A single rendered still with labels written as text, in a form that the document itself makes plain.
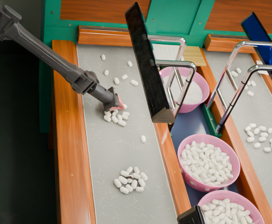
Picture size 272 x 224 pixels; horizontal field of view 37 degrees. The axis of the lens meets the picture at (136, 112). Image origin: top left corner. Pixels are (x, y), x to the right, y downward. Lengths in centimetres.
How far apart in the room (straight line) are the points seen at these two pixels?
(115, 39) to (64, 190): 85
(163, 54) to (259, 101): 54
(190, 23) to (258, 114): 58
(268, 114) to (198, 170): 56
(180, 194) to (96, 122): 47
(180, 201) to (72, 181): 40
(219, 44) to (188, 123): 50
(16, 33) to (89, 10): 56
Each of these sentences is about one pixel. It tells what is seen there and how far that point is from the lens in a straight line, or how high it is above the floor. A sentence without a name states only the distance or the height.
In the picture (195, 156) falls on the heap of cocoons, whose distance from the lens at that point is 171.
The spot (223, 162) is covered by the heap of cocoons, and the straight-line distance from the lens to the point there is 174.
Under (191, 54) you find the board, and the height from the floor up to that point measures 78.
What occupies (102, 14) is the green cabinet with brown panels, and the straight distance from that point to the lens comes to 200.
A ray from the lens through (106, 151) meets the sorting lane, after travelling 162.
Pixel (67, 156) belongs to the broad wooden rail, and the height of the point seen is 77.
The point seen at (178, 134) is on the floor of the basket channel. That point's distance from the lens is 185.
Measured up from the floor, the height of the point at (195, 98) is 73.
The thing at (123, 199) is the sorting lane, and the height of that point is 74.
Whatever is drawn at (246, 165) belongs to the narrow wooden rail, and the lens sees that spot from 175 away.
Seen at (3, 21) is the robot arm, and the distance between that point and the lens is 149.
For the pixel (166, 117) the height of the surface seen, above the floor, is 107.
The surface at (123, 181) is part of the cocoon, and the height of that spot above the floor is 76.
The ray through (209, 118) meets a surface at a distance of 193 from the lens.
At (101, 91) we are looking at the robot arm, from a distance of 164.
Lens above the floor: 202
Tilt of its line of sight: 46 degrees down
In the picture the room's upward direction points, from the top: 17 degrees clockwise
